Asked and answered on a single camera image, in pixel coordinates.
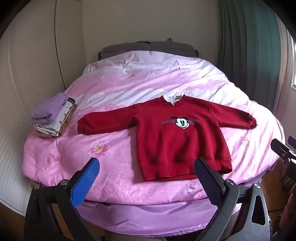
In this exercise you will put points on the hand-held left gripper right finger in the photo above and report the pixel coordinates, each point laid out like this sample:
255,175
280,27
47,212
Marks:
207,180

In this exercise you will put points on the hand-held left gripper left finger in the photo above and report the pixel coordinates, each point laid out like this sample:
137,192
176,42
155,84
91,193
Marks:
85,183

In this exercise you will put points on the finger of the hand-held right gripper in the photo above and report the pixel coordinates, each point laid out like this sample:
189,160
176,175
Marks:
281,148

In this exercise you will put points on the red cartoon-print sweatshirt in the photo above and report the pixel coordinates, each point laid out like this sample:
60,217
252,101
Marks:
166,143

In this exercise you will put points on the person's right forearm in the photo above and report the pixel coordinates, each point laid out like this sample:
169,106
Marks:
289,210

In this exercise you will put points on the folded brown patterned garment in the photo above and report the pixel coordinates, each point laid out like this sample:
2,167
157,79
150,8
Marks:
67,120

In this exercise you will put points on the purple bed sheet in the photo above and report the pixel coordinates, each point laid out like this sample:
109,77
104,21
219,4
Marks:
150,215

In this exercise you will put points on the folded white patterned garment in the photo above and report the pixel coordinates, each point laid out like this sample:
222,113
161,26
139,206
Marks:
54,124

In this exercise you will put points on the folded purple garment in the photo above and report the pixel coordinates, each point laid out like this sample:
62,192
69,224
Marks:
49,107

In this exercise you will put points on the pink floral duvet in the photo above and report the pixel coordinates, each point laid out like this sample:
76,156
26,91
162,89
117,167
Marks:
120,92

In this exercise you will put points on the white wardrobe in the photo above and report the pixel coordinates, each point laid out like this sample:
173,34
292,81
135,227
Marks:
30,92

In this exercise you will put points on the green curtain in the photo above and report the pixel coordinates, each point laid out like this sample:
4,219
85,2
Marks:
249,46

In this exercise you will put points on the grey bed headboard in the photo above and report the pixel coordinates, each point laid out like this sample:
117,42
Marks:
161,46

